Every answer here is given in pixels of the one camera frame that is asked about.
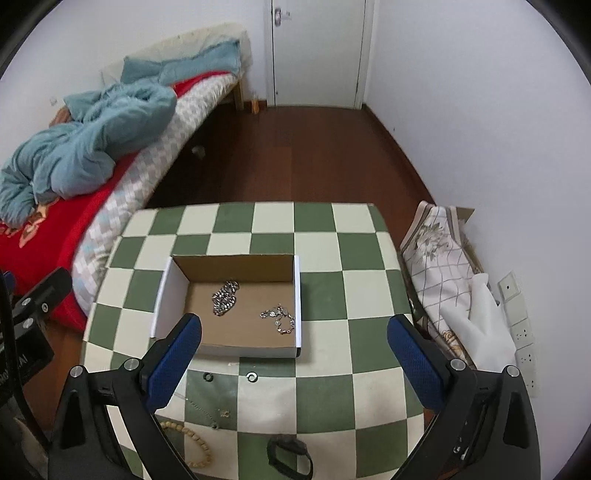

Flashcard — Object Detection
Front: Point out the wooden bead bracelet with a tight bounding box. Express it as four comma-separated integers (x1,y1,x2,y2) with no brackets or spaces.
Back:
158,420,213,470

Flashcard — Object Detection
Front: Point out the black smart wristband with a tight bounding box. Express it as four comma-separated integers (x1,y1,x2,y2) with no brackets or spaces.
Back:
266,435,315,480

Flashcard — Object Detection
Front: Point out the white fabric sheet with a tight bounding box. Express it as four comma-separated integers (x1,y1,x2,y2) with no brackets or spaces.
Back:
440,273,516,373

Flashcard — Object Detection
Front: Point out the bed with red sheet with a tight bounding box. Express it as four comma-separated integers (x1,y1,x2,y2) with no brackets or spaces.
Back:
1,22,252,331

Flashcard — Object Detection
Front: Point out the green white checkered tablecloth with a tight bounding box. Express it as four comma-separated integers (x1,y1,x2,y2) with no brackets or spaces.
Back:
82,203,424,479

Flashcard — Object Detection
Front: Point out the floral patterned cloth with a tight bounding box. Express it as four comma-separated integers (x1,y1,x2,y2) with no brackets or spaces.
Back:
400,201,476,364

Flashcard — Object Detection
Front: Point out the white cardboard box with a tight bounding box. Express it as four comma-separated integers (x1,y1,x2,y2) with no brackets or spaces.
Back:
151,254,303,358

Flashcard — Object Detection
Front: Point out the blue crumpled blanket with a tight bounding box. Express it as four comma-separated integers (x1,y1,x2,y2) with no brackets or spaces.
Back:
1,39,242,229

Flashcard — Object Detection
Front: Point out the checkered grey bed cover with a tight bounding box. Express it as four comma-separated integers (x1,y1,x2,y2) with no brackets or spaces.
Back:
72,73,240,315

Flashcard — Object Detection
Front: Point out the white door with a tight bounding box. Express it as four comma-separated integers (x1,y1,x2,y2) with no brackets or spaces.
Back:
266,1,376,109

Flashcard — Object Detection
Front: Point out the white wall power strip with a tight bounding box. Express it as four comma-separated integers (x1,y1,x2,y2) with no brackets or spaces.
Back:
497,271,538,398

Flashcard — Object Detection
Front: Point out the thin silver necklace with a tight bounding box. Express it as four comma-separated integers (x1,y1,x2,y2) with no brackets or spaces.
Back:
172,391,233,431

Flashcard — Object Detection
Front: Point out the silver chain bracelet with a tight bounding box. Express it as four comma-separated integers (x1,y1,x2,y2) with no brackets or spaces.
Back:
210,279,240,317

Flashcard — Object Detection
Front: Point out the silver charm bracelet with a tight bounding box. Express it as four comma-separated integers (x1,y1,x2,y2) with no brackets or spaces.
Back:
259,303,297,336

